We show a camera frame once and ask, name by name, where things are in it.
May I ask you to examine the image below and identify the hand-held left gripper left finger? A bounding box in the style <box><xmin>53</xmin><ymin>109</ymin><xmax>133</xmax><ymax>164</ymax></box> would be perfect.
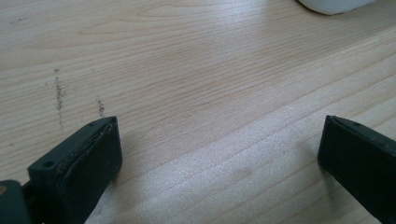
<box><xmin>0</xmin><ymin>116</ymin><xmax>123</xmax><ymax>224</ymax></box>

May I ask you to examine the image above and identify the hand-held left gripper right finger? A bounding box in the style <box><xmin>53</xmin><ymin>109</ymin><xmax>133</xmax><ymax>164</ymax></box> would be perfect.
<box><xmin>317</xmin><ymin>115</ymin><xmax>396</xmax><ymax>224</ymax></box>

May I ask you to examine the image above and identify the grey-white plastic storage box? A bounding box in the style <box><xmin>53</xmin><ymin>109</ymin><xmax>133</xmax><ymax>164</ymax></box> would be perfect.
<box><xmin>297</xmin><ymin>0</ymin><xmax>379</xmax><ymax>16</ymax></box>

